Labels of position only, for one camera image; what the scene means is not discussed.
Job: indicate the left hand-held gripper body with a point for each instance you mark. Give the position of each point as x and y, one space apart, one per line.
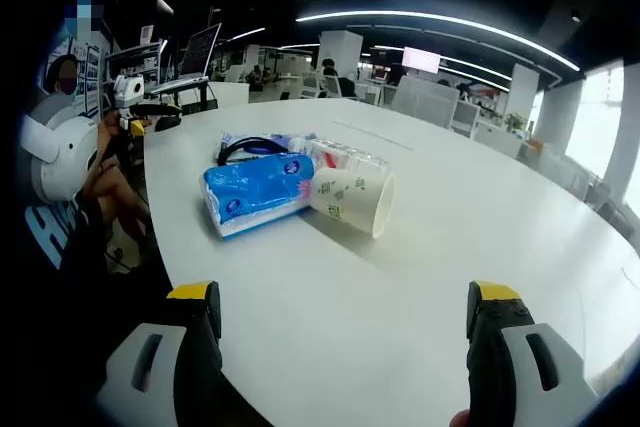
127 89

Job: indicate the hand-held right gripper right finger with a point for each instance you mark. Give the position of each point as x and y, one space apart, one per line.
520 372

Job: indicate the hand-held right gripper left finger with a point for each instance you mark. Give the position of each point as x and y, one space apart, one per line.
165 372

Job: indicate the clear bag with blue print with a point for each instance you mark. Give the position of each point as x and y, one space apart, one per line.
260 149

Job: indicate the blue tissue pack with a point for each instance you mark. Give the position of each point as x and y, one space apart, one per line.
255 187

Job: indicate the clear water bottle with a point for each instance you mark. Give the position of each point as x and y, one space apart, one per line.
345 154

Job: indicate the white paper cup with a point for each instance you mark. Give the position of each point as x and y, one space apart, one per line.
345 197

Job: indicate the white tabletop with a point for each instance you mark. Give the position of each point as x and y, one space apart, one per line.
350 297

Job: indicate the person's left hand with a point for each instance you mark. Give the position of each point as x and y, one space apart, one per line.
106 133

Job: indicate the person's right hand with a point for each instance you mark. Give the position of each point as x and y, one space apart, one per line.
460 418

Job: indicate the white shelf rack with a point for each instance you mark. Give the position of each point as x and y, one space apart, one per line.
132 54

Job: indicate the laptop stand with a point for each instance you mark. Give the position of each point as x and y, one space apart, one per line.
202 99

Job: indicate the silver laptop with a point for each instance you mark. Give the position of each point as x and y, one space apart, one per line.
200 52

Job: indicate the white counter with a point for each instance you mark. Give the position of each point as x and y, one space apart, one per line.
230 93

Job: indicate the white chest device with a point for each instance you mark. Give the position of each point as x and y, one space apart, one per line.
55 162

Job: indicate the person's black printed shirt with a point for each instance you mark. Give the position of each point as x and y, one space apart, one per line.
75 257

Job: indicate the white office chair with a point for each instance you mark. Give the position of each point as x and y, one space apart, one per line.
312 83

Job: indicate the orange object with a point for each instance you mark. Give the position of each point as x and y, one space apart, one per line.
537 145

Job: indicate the potted green plant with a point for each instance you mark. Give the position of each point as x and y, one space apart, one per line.
515 122

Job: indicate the large bright window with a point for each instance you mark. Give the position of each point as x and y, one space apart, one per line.
632 147

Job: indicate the narrow bright window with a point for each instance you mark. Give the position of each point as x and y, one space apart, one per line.
595 122

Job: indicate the grey mesh office chair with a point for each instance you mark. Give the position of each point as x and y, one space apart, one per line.
425 97

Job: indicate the pink white display screen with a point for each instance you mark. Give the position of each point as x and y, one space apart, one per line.
421 58

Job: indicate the long curved ceiling light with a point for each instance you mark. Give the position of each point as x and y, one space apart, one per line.
425 16

